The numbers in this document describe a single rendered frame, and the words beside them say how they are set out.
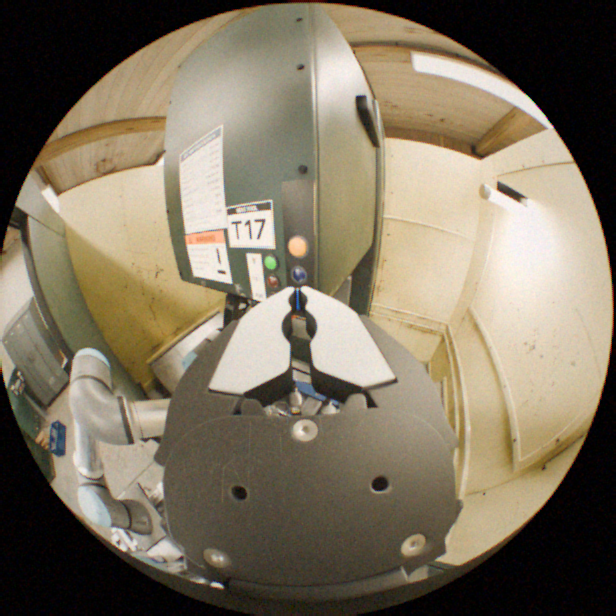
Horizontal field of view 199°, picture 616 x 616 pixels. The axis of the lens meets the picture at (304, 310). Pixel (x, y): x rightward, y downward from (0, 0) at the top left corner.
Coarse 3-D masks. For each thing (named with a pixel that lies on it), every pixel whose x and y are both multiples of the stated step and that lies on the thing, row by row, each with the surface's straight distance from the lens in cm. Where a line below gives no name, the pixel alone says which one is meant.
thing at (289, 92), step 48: (240, 48) 51; (288, 48) 39; (336, 48) 54; (192, 96) 55; (240, 96) 37; (288, 96) 30; (336, 96) 37; (192, 144) 45; (240, 144) 32; (288, 144) 26; (336, 144) 30; (240, 192) 30; (336, 192) 28; (336, 240) 29; (240, 288) 35; (336, 288) 33
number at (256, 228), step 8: (248, 216) 29; (256, 216) 27; (264, 216) 26; (248, 224) 29; (256, 224) 28; (264, 224) 27; (248, 232) 29; (256, 232) 28; (264, 232) 27; (248, 240) 29; (256, 240) 28; (264, 240) 27
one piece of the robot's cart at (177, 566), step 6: (162, 564) 86; (168, 564) 86; (174, 564) 87; (180, 564) 89; (174, 570) 87; (180, 570) 90; (186, 576) 90; (192, 576) 94; (204, 582) 92; (210, 582) 94
